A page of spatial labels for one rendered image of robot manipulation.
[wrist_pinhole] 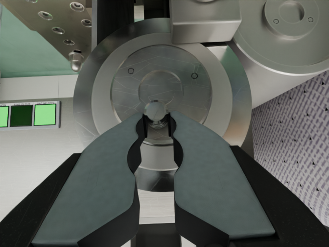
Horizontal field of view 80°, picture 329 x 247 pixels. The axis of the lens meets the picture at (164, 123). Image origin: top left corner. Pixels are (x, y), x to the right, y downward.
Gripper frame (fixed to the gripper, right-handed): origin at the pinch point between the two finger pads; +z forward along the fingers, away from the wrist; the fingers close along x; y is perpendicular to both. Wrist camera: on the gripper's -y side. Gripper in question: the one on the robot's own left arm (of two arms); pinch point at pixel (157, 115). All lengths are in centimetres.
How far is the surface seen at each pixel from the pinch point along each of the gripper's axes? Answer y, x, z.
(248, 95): 0.8, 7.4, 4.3
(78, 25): -2.8, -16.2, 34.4
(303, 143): 10.1, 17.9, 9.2
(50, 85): 91, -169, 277
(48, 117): 17.3, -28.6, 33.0
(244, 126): 2.8, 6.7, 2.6
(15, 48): 31, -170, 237
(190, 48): -2.6, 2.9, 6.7
